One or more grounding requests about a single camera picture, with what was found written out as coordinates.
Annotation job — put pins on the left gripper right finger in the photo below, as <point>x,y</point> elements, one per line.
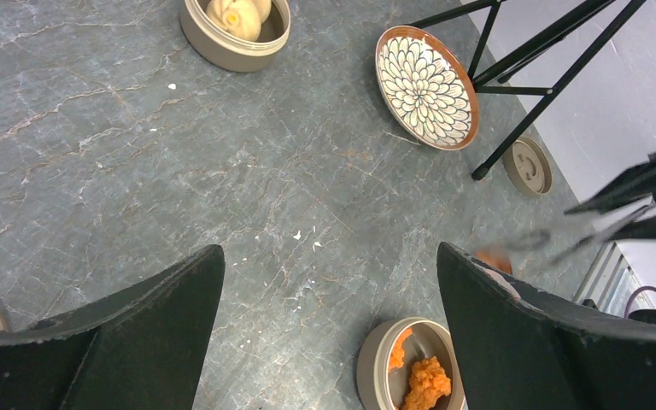
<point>519,347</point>

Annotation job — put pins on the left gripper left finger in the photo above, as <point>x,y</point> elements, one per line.
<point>142,347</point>

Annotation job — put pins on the small sausage piece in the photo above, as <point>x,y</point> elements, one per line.
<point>496,257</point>

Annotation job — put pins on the orange fried food piece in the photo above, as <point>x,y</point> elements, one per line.
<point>397,353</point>

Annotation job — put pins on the metal tongs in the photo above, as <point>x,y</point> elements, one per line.
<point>570,234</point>

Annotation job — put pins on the round bread bun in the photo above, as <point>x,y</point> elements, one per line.
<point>240,18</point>

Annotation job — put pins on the near brown bowl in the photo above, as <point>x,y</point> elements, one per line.
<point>380,389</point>

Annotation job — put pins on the brown bowl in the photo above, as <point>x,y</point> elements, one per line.
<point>229,52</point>
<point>380,389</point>

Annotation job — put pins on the black music stand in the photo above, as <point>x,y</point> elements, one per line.
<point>492,80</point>

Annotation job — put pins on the patterned orange plate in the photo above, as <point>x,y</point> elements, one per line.
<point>426,89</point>

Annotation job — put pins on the far brown bowl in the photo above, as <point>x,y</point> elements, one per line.
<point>229,52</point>

